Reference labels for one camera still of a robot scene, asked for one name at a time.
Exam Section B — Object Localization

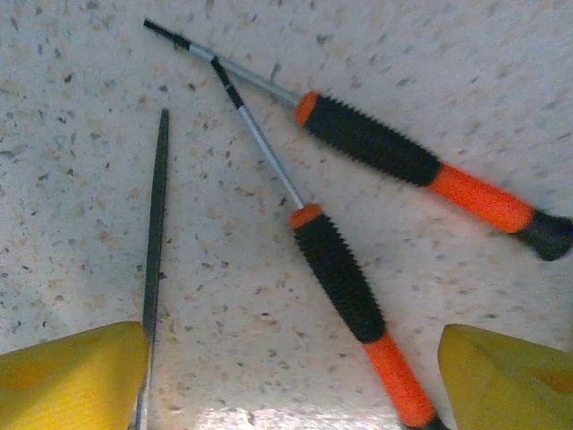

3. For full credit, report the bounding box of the orange black precision screwdriver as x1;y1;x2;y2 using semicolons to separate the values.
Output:
142;18;573;263
210;56;451;430

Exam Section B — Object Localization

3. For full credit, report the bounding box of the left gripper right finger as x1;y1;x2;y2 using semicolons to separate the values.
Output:
437;322;573;430

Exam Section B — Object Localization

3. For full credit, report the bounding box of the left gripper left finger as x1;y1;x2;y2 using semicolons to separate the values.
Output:
0;321;149;430

